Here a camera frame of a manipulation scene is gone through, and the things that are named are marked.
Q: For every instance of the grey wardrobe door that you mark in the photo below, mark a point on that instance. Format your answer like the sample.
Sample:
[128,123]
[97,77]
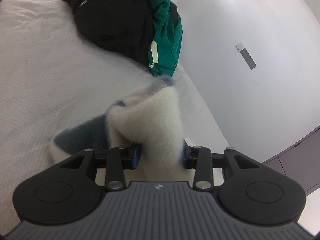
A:
[300,162]

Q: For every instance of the black garment pile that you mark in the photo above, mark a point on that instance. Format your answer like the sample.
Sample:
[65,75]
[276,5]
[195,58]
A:
[121,26]

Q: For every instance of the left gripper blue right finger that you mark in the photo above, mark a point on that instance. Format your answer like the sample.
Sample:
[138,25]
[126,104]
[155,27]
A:
[199,159]

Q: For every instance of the cream blue striped sweater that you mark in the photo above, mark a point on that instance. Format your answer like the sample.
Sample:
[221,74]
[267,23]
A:
[150,117]

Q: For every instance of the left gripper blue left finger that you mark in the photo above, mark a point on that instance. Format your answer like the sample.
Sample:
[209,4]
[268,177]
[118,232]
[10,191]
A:
[120,159]

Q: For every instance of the grey bed cover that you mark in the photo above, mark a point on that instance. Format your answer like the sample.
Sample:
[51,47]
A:
[51,79]

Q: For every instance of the green garment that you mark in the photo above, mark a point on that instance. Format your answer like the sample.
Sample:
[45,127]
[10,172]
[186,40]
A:
[164,51]

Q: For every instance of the grey wall panel switch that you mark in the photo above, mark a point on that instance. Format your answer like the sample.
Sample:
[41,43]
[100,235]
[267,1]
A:
[246,56]

